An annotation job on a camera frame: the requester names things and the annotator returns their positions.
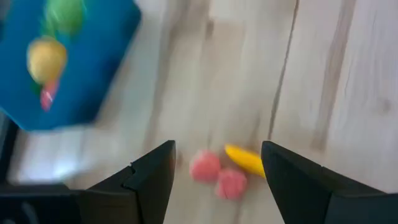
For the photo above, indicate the pink toy raspberry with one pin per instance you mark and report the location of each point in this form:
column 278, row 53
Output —
column 205, row 166
column 231, row 184

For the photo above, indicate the yellow toy lemon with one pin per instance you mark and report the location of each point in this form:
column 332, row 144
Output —
column 46, row 59

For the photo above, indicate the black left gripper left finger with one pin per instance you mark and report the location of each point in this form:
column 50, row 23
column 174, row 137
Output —
column 140, row 193

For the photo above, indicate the light green toy lime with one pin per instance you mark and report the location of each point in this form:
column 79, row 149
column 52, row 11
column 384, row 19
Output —
column 63, row 15

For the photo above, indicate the small yellow toy banana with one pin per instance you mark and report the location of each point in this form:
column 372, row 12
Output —
column 245, row 160

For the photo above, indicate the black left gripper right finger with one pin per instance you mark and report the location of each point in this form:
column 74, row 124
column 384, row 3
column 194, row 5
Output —
column 311, row 196

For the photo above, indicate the blue plastic tupperware container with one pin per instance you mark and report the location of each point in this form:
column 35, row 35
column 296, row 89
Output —
column 93, row 62

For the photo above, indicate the small red toy berry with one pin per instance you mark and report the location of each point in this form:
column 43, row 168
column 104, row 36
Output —
column 48, row 95

